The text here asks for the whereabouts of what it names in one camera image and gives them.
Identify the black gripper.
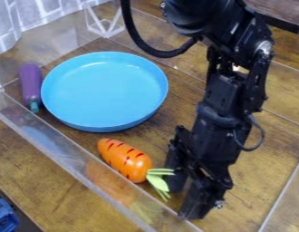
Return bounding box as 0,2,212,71
164,103,254,219

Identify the orange toy carrot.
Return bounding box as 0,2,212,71
98,138,175,201

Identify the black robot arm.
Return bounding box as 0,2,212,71
164,0,274,219

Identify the blue round plate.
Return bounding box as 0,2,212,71
41,52,168,132

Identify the blue object at corner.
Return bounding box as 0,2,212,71
0,198,20,232

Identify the purple toy eggplant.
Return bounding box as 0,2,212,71
20,63,43,113

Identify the dark wooden furniture edge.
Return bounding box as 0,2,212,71
262,14,299,34

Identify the white patterned curtain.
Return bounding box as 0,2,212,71
0,0,110,54

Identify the clear acrylic enclosure wall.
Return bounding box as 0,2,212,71
0,0,299,232

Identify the black braided cable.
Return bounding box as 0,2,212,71
120,0,200,59

